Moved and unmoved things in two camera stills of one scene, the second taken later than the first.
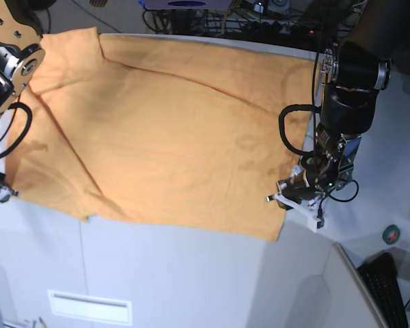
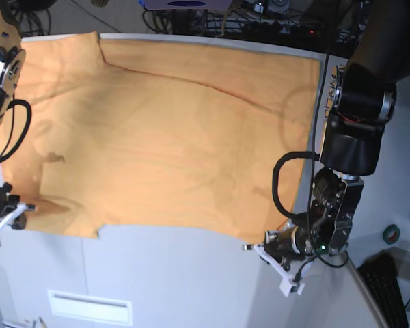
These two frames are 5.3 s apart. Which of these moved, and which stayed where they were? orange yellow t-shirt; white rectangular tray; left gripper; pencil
Moved: left gripper
Stayed: orange yellow t-shirt; white rectangular tray; pencil
